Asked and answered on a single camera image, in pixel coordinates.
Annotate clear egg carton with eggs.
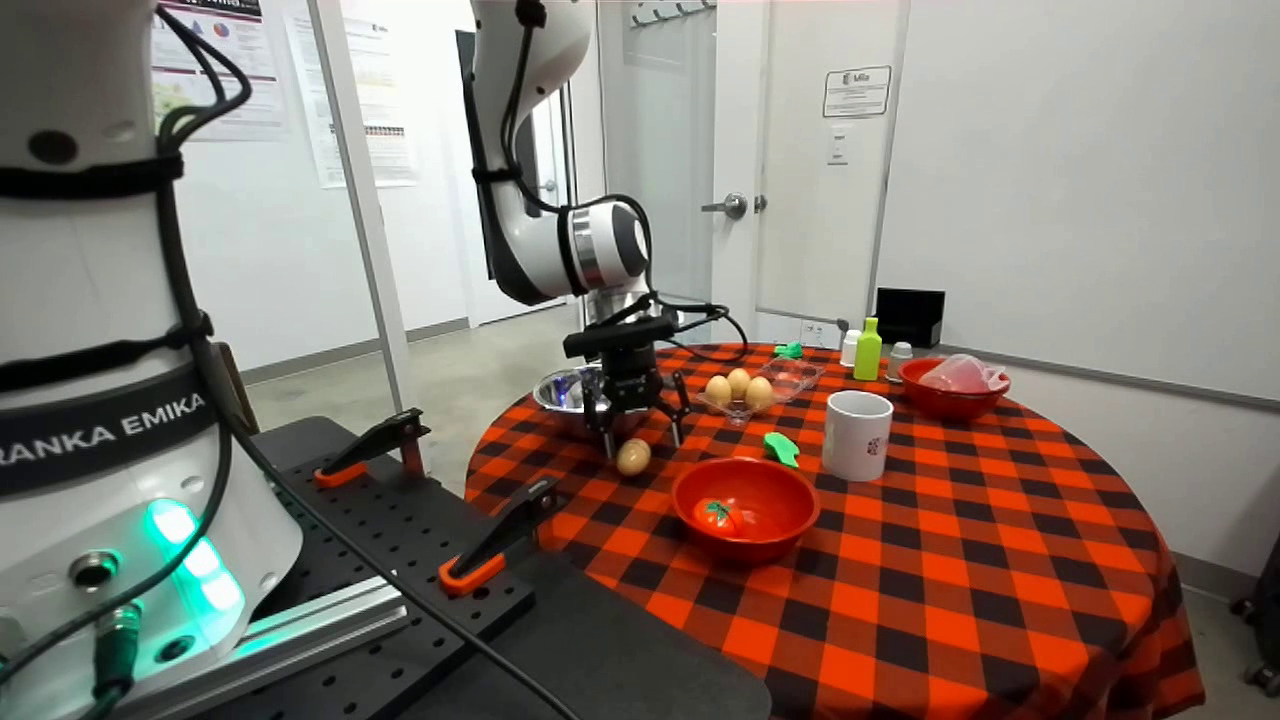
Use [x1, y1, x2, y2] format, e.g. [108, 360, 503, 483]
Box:
[696, 360, 821, 418]

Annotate green bottle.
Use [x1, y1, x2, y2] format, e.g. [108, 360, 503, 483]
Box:
[853, 316, 885, 384]

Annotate silver door handle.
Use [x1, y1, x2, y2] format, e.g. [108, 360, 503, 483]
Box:
[701, 193, 768, 218]

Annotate white door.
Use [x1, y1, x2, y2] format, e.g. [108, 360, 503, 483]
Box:
[710, 0, 911, 343]

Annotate red black checkered tablecloth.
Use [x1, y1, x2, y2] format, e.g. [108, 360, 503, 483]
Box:
[465, 349, 1206, 720]

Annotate green toy near edge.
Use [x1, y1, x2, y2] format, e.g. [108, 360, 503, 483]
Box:
[774, 338, 805, 360]

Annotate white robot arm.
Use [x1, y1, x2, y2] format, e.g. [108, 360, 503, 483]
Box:
[465, 0, 686, 456]

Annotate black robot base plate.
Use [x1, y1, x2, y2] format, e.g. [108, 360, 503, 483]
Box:
[130, 415, 774, 720]

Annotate orange black clamp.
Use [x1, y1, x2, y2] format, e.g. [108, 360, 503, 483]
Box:
[311, 406, 428, 490]
[435, 481, 560, 600]

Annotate red bowl with plastic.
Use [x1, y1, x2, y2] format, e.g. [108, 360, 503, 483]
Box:
[906, 350, 1012, 424]

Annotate door sign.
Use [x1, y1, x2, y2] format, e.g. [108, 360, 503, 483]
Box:
[821, 63, 894, 121]

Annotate white mug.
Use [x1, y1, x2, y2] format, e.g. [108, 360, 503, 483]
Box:
[824, 392, 894, 481]

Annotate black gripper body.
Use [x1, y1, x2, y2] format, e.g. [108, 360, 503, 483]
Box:
[563, 309, 679, 415]

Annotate small white bottle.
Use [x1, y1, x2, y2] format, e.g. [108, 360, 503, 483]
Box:
[842, 328, 862, 366]

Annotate green toy by mug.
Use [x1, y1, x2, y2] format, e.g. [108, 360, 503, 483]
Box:
[766, 432, 802, 466]

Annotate orange plastic bowl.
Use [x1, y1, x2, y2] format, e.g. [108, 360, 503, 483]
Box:
[669, 456, 821, 565]

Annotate steel mixing bowl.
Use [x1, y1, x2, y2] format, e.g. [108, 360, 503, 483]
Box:
[531, 366, 608, 415]

